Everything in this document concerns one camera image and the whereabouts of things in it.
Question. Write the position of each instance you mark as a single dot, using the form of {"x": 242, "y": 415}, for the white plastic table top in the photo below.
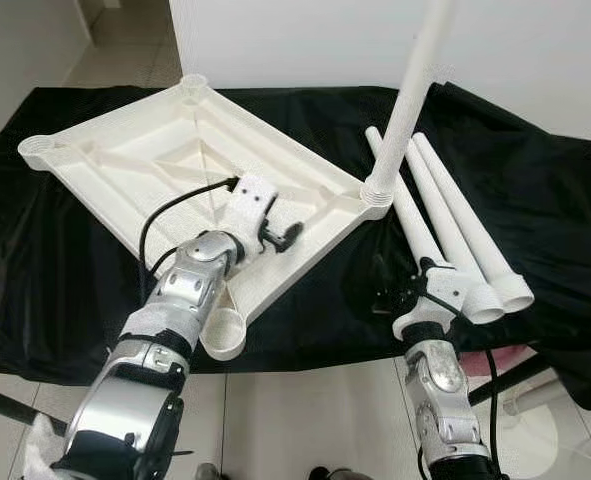
{"x": 155, "y": 160}

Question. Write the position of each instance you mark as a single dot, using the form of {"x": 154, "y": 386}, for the pink object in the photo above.
{"x": 500, "y": 358}

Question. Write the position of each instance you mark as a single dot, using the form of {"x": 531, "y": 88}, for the black cloth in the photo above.
{"x": 565, "y": 220}

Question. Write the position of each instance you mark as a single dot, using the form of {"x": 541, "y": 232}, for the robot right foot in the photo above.
{"x": 335, "y": 473}

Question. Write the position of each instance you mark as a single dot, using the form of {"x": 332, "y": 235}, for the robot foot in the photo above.
{"x": 210, "y": 472}
{"x": 335, "y": 473}

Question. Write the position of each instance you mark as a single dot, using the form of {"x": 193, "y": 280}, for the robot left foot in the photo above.
{"x": 210, "y": 472}

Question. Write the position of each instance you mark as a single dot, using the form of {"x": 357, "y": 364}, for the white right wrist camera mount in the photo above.
{"x": 430, "y": 325}

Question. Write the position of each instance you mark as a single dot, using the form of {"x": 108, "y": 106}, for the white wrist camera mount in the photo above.
{"x": 250, "y": 200}
{"x": 430, "y": 325}

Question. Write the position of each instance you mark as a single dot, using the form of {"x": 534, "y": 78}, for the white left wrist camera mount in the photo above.
{"x": 250, "y": 200}

